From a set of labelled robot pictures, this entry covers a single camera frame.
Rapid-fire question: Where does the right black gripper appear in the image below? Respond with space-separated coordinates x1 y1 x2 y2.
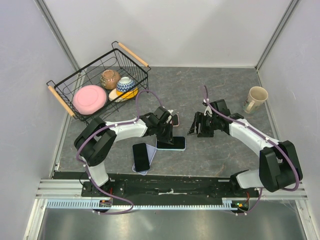
187 111 219 138

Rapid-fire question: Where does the light blue phone case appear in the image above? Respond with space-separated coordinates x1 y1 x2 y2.
155 135 187 152

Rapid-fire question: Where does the lavender phone case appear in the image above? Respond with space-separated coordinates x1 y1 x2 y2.
132 144 157 176

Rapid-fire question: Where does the blue edged black phone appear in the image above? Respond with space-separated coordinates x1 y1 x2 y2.
132 143 150 173

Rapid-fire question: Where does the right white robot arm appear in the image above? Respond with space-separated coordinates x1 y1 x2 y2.
188 99 303 197

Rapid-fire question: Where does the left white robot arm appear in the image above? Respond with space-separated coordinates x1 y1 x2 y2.
74 106 173 197

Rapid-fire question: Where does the blue patterned bowl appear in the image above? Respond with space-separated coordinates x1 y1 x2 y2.
116 76 135 95

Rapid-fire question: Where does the cream mug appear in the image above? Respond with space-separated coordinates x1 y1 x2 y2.
243 86 269 114

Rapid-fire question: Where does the brown ceramic bowl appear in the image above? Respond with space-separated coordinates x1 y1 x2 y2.
100 69 121 90

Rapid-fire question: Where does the pink plate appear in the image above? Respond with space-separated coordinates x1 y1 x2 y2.
72 85 108 115

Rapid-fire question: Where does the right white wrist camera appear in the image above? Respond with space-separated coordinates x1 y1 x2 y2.
203 100 213 117

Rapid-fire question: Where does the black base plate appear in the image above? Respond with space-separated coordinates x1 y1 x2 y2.
81 172 260 206

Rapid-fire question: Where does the black wire basket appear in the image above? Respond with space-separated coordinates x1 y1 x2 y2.
46 41 151 124

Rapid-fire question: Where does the grey cable duct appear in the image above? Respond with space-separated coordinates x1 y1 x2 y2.
46 199 238 211

